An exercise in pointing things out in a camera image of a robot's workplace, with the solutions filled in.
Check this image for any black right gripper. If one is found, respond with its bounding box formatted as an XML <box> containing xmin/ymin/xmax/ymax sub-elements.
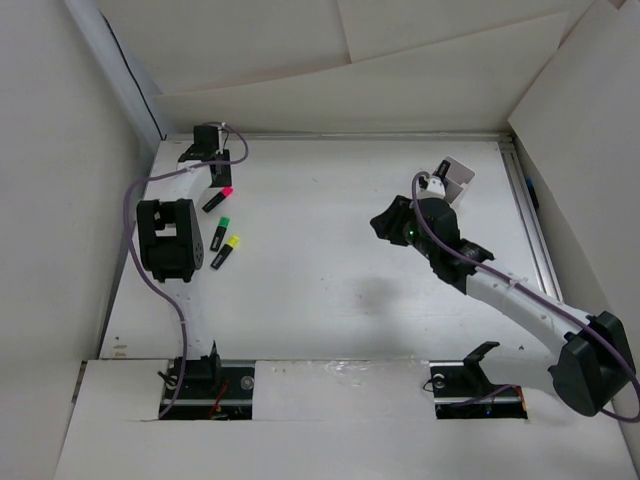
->
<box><xmin>370</xmin><ymin>194</ymin><xmax>438</xmax><ymax>261</ymax></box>

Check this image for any pink highlighter marker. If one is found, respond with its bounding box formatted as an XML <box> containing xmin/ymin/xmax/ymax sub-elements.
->
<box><xmin>202</xmin><ymin>186</ymin><xmax>234</xmax><ymax>213</ymax></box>

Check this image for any orange highlighter marker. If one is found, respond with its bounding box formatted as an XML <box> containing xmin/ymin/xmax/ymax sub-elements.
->
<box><xmin>433</xmin><ymin>159</ymin><xmax>451</xmax><ymax>182</ymax></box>

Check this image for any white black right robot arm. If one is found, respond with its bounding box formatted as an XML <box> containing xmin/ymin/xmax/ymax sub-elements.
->
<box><xmin>370</xmin><ymin>196</ymin><xmax>639</xmax><ymax>417</ymax></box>

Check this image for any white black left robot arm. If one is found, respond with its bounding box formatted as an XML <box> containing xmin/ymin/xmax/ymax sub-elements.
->
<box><xmin>129</xmin><ymin>123</ymin><xmax>235</xmax><ymax>397</ymax></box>

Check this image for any white divided container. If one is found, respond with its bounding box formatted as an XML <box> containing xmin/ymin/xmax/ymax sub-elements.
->
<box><xmin>443</xmin><ymin>156</ymin><xmax>476</xmax><ymax>206</ymax></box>

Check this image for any green highlighter marker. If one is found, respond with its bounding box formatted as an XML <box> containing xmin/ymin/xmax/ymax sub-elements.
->
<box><xmin>209</xmin><ymin>216</ymin><xmax>230</xmax><ymax>252</ymax></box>

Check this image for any yellow highlighter marker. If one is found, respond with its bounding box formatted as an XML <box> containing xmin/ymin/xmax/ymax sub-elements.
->
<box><xmin>210</xmin><ymin>235</ymin><xmax>239</xmax><ymax>270</ymax></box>

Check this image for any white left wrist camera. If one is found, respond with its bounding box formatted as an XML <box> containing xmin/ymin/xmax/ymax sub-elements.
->
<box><xmin>217</xmin><ymin>122</ymin><xmax>230</xmax><ymax>152</ymax></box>

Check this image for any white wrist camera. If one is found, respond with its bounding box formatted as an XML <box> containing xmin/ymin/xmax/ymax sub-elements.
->
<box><xmin>417</xmin><ymin>175</ymin><xmax>446</xmax><ymax>200</ymax></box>
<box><xmin>217</xmin><ymin>122</ymin><xmax>230</xmax><ymax>152</ymax></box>

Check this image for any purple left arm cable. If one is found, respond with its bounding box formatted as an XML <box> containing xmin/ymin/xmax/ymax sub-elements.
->
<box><xmin>122</xmin><ymin>122</ymin><xmax>250</xmax><ymax>419</ymax></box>

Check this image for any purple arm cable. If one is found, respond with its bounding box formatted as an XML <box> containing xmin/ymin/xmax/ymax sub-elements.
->
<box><xmin>410</xmin><ymin>170</ymin><xmax>640</xmax><ymax>421</ymax></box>
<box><xmin>122</xmin><ymin>122</ymin><xmax>250</xmax><ymax>419</ymax></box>

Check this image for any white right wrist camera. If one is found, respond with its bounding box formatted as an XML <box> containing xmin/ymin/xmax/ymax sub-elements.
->
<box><xmin>417</xmin><ymin>175</ymin><xmax>446</xmax><ymax>200</ymax></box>

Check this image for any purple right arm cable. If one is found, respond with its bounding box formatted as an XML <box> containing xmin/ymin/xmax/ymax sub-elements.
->
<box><xmin>410</xmin><ymin>170</ymin><xmax>640</xmax><ymax>421</ymax></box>

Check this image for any aluminium table edge rail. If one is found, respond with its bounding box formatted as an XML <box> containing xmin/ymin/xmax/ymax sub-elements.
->
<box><xmin>498</xmin><ymin>134</ymin><xmax>563</xmax><ymax>300</ymax></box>

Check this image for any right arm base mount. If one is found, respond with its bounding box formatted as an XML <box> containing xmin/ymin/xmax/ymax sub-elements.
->
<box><xmin>422</xmin><ymin>341</ymin><xmax>528</xmax><ymax>420</ymax></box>

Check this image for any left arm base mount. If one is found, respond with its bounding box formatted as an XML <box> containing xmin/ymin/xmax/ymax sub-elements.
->
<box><xmin>158</xmin><ymin>357</ymin><xmax>256</xmax><ymax>421</ymax></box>

